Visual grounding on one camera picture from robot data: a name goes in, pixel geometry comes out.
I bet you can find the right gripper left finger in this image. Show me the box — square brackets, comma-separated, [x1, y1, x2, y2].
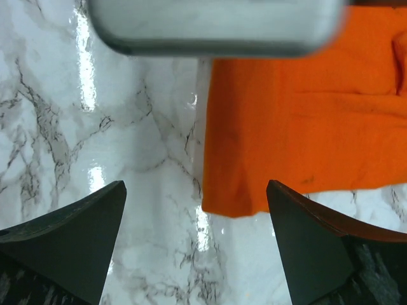
[1, 180, 127, 304]

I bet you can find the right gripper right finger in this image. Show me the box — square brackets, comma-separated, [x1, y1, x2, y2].
[266, 180, 406, 305]

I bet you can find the orange t shirt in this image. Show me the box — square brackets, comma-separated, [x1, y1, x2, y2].
[202, 6, 406, 217]

